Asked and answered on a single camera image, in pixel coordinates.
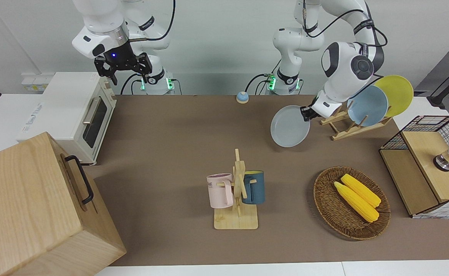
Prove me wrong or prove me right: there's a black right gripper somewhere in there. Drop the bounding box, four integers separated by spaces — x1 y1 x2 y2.
94 40 153 85

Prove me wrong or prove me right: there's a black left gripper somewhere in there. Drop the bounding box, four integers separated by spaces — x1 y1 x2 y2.
300 100 322 122

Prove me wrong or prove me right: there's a gray plate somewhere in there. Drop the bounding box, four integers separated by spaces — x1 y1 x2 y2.
270 105 311 148

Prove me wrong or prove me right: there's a low wooden plate rack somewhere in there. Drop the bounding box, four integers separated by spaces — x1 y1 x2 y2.
320 104 394 141

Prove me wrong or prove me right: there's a blue plate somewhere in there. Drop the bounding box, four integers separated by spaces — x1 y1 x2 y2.
347 85 389 127

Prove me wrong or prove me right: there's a yellow plate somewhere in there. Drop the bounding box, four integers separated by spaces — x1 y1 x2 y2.
374 75 414 118

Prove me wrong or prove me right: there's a wooden mug tree rack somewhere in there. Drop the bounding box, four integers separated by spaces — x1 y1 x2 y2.
214 149 259 230

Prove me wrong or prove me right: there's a white toaster oven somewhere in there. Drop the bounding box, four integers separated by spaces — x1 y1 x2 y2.
16 72 117 166

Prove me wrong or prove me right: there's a dark blue mug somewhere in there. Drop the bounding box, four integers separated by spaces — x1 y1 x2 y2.
242 171 266 205

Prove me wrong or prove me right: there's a yellow corn cob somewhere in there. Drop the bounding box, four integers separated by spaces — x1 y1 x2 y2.
341 174 381 208
334 181 380 223

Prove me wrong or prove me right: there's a brown wicker basket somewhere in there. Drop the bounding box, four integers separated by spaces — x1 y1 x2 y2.
314 166 391 241

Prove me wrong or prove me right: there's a brown table mat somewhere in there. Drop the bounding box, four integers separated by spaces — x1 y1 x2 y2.
84 95 449 267

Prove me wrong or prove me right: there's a pink mug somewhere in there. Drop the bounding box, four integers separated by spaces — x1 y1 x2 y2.
207 173 234 209

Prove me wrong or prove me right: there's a large wooden box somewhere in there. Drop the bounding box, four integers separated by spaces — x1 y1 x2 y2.
0 132 127 276

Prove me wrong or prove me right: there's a black right base cable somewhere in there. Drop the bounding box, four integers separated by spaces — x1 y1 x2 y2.
120 74 145 95

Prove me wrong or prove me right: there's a black base cable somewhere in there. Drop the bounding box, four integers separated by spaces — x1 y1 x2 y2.
120 74 145 95
245 72 273 95

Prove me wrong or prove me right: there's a black left base cable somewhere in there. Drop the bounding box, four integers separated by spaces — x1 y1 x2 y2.
245 72 273 95

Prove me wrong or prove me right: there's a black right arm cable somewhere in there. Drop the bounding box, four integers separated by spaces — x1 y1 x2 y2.
128 0 176 42

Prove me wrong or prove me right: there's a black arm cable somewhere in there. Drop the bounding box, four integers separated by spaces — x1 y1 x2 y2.
128 0 176 42
302 0 388 105

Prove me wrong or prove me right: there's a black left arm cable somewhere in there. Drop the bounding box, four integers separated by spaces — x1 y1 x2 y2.
302 0 388 105

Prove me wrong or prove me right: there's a white wall power strip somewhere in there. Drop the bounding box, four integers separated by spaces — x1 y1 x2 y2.
21 75 54 92

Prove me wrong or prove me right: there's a black box handle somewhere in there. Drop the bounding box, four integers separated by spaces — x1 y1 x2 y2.
64 155 94 205

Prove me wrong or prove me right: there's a wire grid wooden shelf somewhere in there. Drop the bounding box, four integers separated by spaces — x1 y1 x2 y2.
379 115 449 219

